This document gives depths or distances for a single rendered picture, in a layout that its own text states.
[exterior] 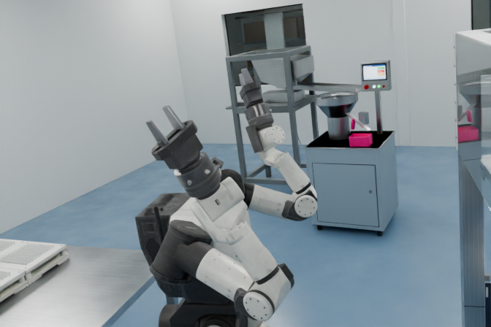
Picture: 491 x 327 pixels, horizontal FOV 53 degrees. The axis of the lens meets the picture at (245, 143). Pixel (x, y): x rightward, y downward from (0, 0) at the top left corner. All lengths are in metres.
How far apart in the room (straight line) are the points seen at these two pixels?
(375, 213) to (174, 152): 3.18
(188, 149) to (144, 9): 6.45
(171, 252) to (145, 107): 6.05
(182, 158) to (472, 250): 0.97
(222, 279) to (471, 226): 0.78
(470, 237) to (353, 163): 2.47
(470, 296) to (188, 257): 0.91
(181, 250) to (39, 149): 4.83
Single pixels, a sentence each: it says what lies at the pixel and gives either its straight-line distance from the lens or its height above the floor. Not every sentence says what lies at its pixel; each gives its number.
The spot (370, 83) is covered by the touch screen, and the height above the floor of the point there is 1.21.
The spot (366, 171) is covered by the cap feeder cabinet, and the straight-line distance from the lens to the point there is 4.04.
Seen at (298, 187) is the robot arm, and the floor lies 1.26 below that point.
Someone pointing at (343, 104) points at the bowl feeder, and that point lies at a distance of 4.14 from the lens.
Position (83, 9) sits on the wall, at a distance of 6.67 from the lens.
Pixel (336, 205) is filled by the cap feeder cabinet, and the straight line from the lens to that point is 4.23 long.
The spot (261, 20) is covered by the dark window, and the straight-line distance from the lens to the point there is 7.30.
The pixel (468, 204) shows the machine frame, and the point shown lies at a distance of 1.62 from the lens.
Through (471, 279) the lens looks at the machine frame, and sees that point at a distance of 1.73.
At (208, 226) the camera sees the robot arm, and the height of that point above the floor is 1.39.
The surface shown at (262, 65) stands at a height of 1.38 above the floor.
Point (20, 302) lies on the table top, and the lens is 2.26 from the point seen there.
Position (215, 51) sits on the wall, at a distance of 7.60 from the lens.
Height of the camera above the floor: 1.84
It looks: 14 degrees down
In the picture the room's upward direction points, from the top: 7 degrees counter-clockwise
